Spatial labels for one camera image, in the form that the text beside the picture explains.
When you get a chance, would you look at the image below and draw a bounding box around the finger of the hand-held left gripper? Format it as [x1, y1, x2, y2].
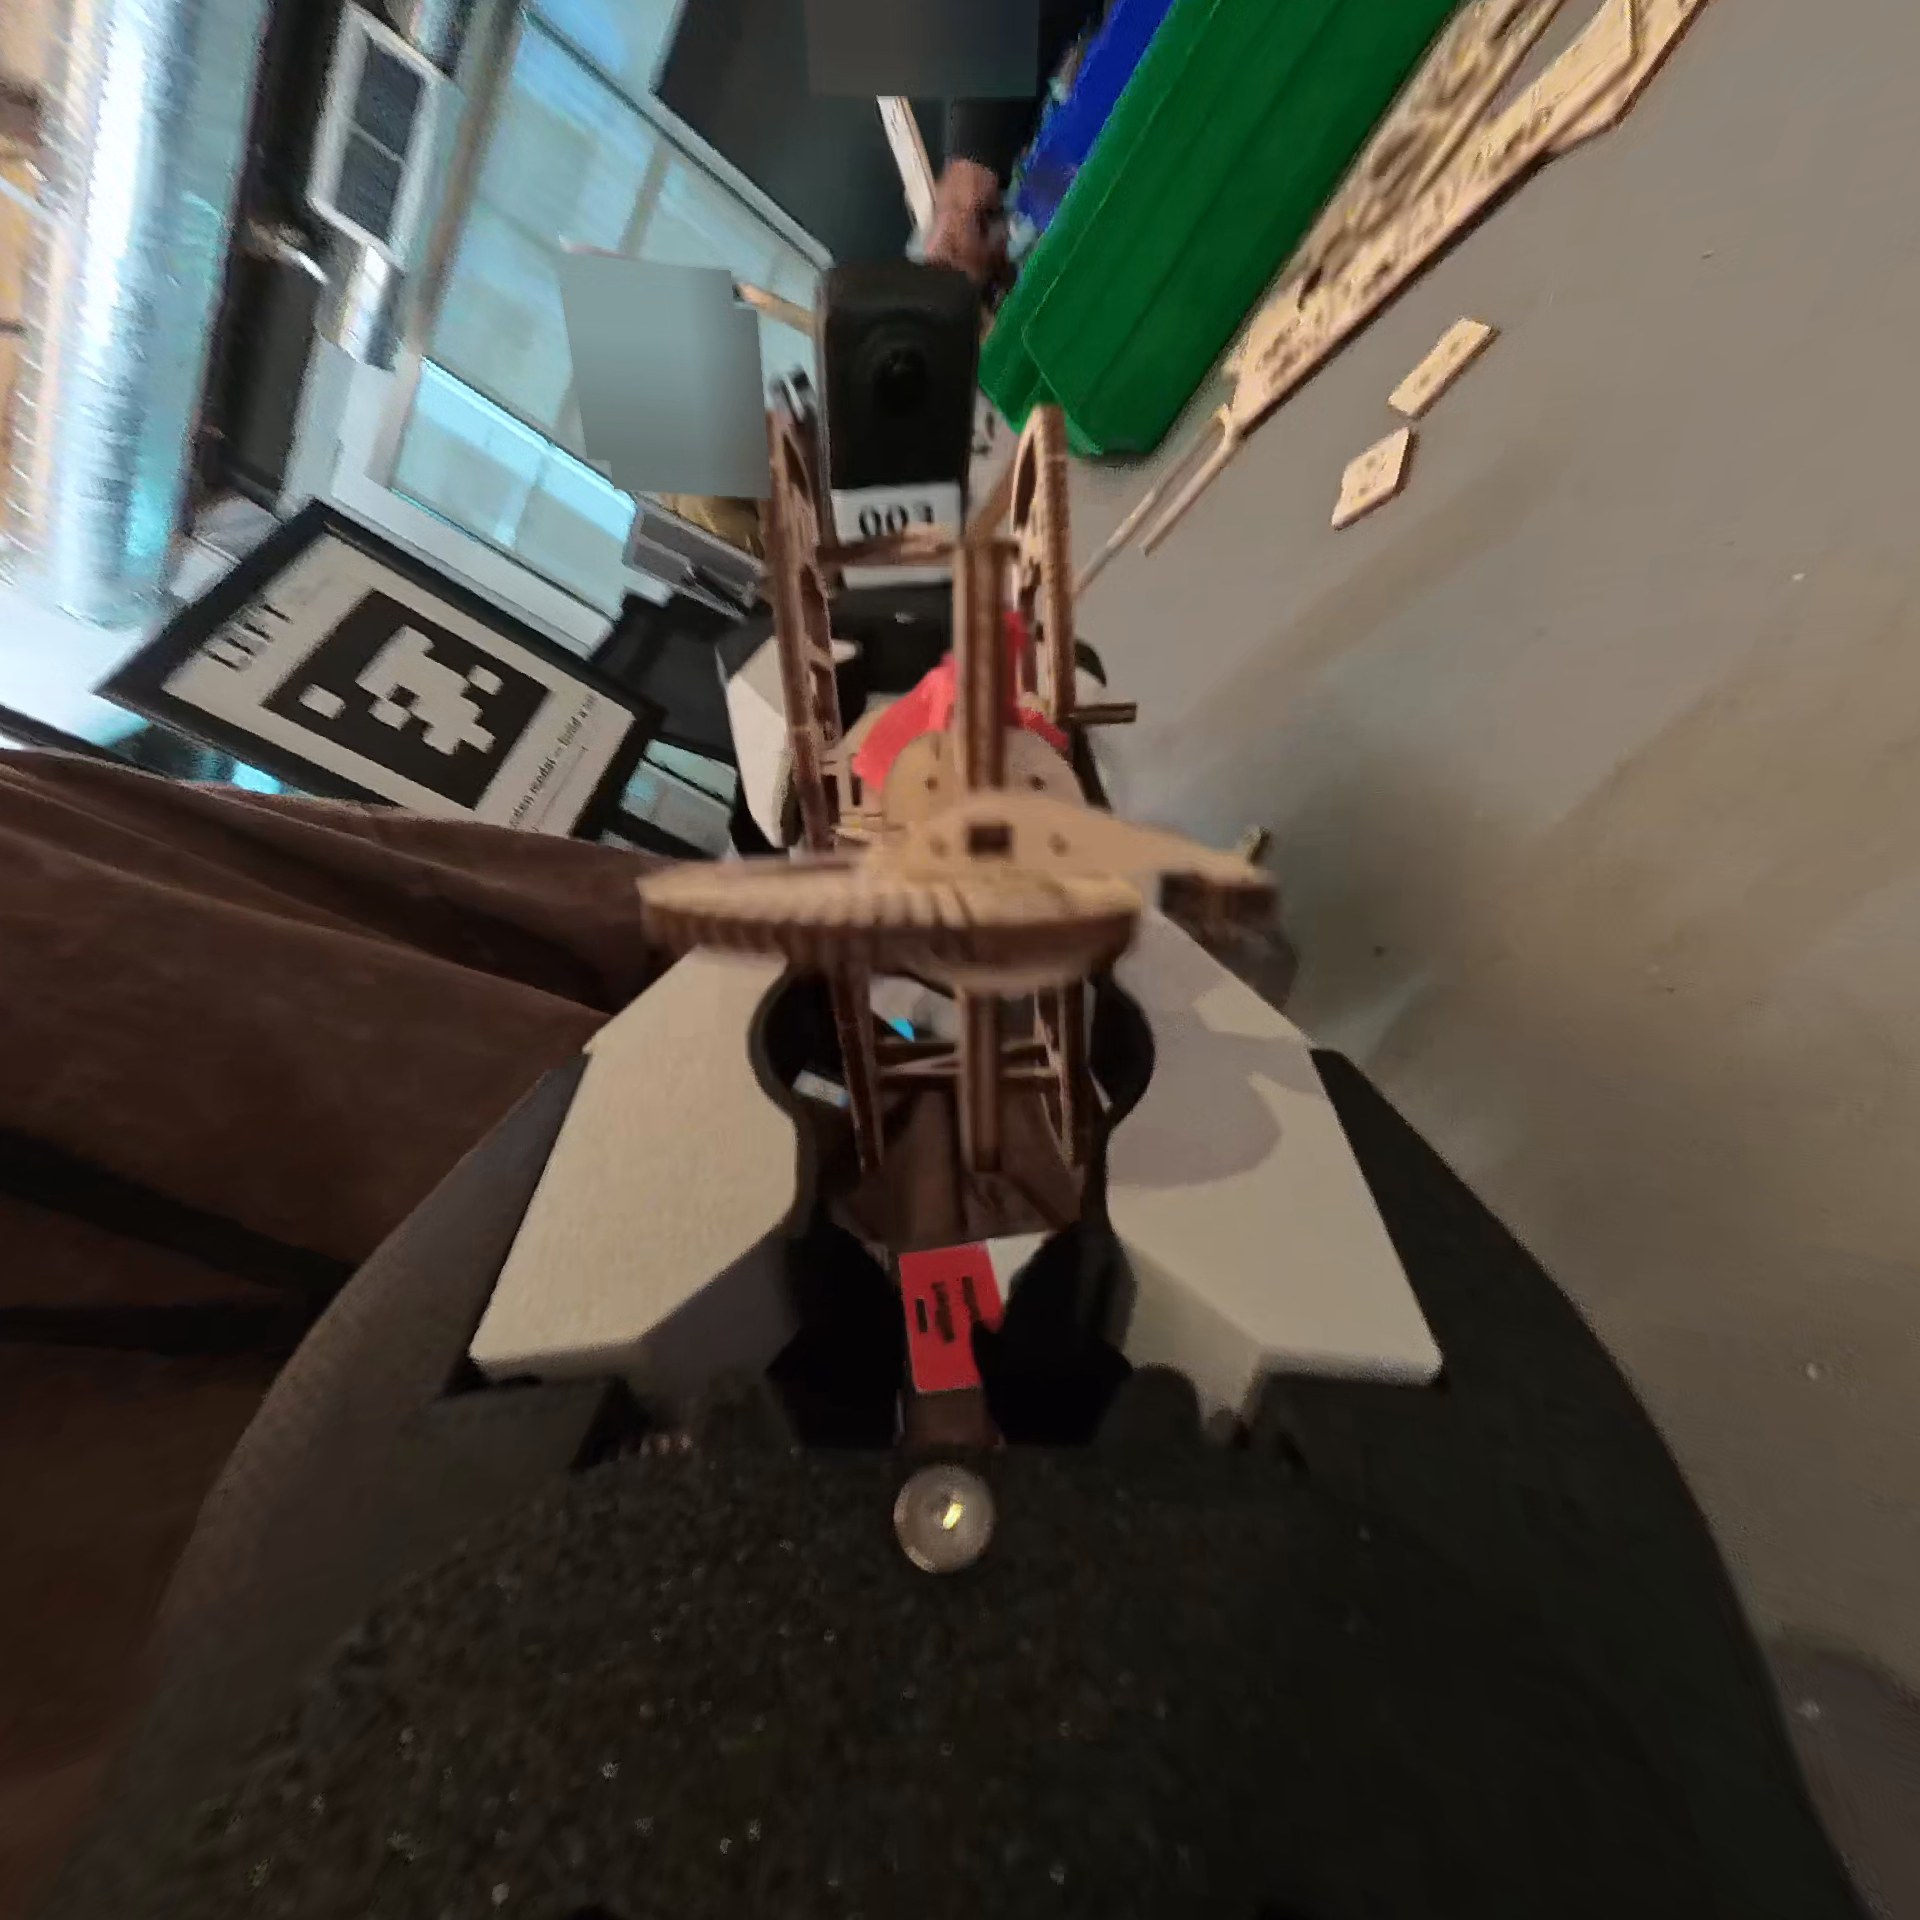
[724, 632, 799, 853]

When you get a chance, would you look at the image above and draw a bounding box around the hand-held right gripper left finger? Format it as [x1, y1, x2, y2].
[471, 945, 820, 1388]

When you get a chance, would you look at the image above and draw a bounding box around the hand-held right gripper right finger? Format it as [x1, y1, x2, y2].
[1102, 914, 1449, 1424]

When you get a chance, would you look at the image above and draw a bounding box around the wooden model airplane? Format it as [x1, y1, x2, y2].
[636, 403, 1279, 1255]

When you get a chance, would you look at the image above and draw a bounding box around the grey desk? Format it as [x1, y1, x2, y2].
[1050, 0, 1920, 1920]

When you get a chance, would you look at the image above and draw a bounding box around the blue plastic bin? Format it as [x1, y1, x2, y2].
[1012, 0, 1196, 250]

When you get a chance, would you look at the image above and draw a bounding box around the green plastic bin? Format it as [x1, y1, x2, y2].
[974, 0, 1470, 459]

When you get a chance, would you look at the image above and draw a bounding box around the red badge card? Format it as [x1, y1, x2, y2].
[896, 1243, 1008, 1397]

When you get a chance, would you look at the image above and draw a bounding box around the wooden parts sheet with prongs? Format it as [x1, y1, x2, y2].
[1097, 0, 1638, 594]

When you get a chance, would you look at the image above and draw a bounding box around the small square wooden piece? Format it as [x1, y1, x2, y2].
[1332, 426, 1422, 531]
[1386, 318, 1500, 421]

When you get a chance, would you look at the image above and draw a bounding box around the white vent grille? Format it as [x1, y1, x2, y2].
[307, 7, 451, 257]

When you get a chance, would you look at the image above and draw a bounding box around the narrow wooden parts sheet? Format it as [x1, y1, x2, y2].
[1440, 0, 1719, 199]

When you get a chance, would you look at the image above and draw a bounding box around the large silver ventilation duct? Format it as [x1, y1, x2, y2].
[0, 0, 227, 632]

